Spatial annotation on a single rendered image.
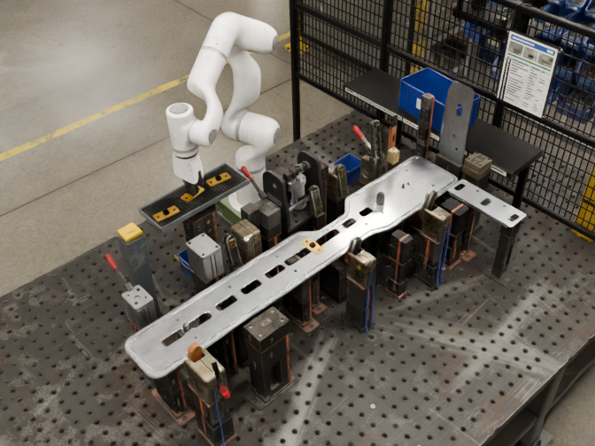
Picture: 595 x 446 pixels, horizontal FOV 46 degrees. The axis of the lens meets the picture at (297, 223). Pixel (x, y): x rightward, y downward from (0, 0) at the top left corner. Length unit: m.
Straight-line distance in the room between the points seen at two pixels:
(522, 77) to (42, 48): 4.23
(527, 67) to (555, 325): 0.96
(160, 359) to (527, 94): 1.68
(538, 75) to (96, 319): 1.87
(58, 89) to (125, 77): 0.49
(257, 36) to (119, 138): 2.56
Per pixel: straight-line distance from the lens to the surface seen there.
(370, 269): 2.32
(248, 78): 2.53
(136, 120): 4.97
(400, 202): 2.59
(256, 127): 2.63
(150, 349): 2.17
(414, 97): 2.96
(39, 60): 5.95
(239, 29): 2.35
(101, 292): 2.80
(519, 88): 2.87
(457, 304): 2.67
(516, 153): 2.86
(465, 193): 2.67
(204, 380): 1.99
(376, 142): 2.66
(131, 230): 2.30
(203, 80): 2.24
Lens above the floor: 2.67
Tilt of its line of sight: 42 degrees down
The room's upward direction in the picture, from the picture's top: 2 degrees counter-clockwise
